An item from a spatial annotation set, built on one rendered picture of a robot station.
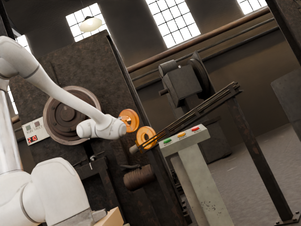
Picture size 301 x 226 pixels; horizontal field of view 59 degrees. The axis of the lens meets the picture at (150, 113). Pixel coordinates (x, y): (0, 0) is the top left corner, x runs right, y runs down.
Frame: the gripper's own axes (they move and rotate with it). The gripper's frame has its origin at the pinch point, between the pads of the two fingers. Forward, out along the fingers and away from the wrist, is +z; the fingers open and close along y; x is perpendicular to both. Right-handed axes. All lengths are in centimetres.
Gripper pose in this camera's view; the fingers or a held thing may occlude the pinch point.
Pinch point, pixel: (127, 118)
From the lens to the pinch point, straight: 180.8
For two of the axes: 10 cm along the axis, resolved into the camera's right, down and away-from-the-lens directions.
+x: -4.2, -9.0, 1.2
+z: 5.7, -1.5, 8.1
